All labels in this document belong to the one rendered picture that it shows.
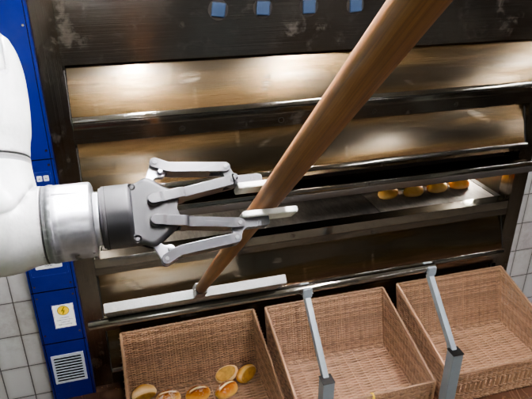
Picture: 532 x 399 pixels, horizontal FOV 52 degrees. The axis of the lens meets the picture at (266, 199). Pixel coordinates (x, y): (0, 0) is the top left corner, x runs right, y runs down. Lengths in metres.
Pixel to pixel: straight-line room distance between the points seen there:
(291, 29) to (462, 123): 0.85
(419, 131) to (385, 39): 1.94
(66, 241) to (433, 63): 1.80
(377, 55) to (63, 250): 0.41
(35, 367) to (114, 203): 1.81
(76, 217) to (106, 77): 1.29
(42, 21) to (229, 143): 0.72
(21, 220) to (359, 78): 0.40
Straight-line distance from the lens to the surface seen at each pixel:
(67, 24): 1.84
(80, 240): 0.63
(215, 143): 1.99
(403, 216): 2.40
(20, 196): 0.64
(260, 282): 1.70
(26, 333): 2.31
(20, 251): 0.64
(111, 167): 1.96
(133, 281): 2.20
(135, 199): 0.66
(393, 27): 0.34
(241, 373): 2.34
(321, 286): 1.92
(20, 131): 0.67
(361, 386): 2.40
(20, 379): 2.45
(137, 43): 1.85
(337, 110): 0.42
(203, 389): 2.30
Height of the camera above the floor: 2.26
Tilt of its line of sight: 26 degrees down
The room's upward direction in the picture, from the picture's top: straight up
